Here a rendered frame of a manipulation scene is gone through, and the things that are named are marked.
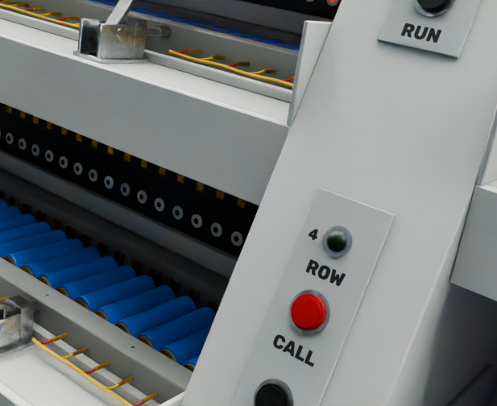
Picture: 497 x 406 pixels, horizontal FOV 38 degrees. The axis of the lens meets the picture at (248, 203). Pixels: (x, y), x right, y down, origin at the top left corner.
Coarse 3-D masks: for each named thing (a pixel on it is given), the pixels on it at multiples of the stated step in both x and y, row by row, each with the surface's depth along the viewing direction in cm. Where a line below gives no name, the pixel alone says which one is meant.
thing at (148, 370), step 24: (0, 264) 51; (0, 288) 50; (24, 288) 48; (48, 288) 49; (48, 312) 47; (72, 312) 46; (72, 336) 45; (96, 336) 44; (120, 336) 44; (96, 360) 44; (120, 360) 43; (144, 360) 42; (168, 360) 42; (96, 384) 42; (120, 384) 42; (144, 384) 42; (168, 384) 41
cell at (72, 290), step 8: (104, 272) 53; (112, 272) 53; (120, 272) 54; (128, 272) 54; (80, 280) 51; (88, 280) 52; (96, 280) 52; (104, 280) 52; (112, 280) 53; (120, 280) 53; (64, 288) 50; (72, 288) 50; (80, 288) 51; (88, 288) 51; (96, 288) 52; (72, 296) 50
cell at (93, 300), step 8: (128, 280) 53; (136, 280) 53; (144, 280) 53; (152, 280) 54; (104, 288) 51; (112, 288) 51; (120, 288) 51; (128, 288) 52; (136, 288) 52; (144, 288) 53; (152, 288) 53; (80, 296) 49; (88, 296) 49; (96, 296) 50; (104, 296) 50; (112, 296) 50; (120, 296) 51; (128, 296) 51; (88, 304) 49; (96, 304) 49; (104, 304) 50
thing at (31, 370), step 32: (0, 160) 70; (64, 192) 65; (128, 224) 61; (160, 224) 59; (192, 256) 57; (224, 256) 55; (32, 352) 45; (0, 384) 42; (32, 384) 42; (64, 384) 43
